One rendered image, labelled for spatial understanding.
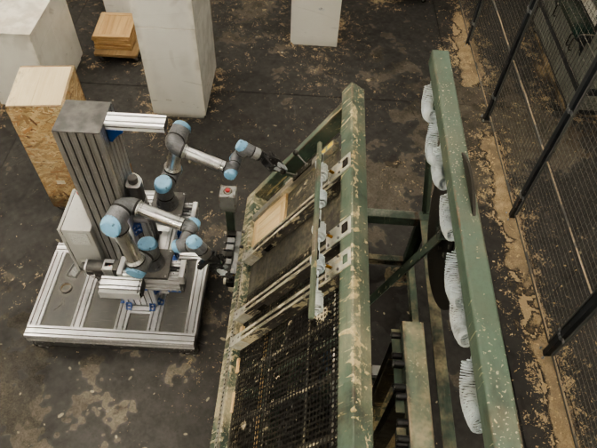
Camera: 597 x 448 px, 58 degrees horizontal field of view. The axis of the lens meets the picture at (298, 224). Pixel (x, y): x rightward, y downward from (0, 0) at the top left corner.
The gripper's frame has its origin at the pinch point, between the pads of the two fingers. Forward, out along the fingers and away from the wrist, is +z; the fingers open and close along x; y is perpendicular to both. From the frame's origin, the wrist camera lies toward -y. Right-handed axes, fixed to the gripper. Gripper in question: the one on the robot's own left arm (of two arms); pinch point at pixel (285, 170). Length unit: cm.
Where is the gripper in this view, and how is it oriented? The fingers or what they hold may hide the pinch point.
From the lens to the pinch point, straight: 349.9
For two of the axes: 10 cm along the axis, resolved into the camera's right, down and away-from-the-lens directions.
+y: -1.5, -5.8, 8.0
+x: -5.5, 7.2, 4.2
